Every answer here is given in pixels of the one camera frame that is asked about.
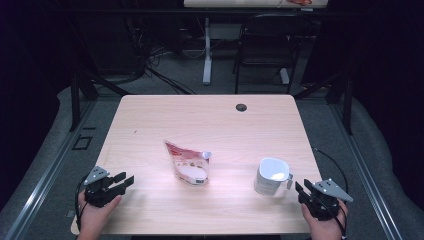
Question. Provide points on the orange thing on desk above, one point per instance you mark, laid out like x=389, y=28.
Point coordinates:
x=300, y=2

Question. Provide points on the white desk foot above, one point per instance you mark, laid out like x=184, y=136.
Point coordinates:
x=284, y=76

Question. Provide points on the pale background desk top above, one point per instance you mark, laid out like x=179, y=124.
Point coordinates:
x=233, y=3

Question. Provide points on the white measuring cup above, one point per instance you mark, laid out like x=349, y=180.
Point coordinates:
x=268, y=181

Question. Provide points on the person's right hand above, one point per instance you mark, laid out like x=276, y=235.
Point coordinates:
x=326, y=230

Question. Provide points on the black folding chair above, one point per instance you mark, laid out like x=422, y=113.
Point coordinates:
x=270, y=40

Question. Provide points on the black table grommet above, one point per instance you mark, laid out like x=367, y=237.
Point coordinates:
x=241, y=107

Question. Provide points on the grey tape strip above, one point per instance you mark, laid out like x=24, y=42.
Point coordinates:
x=70, y=213

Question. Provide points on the black floor socket frame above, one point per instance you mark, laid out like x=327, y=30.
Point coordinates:
x=77, y=142

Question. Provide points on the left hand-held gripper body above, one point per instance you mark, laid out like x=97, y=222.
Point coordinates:
x=100, y=195

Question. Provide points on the aluminium floor rail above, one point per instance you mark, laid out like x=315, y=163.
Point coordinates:
x=370, y=186
x=43, y=180

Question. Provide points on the white desk leg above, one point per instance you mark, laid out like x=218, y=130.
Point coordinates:
x=207, y=60

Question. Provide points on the black metal stand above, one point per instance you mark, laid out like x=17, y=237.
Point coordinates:
x=75, y=100
x=348, y=106

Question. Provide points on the red and clear refill pouch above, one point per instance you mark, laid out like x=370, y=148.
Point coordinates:
x=190, y=166

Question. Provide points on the person's left hand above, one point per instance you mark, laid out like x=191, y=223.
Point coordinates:
x=93, y=220

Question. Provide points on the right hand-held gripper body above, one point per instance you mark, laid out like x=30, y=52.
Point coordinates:
x=325, y=203

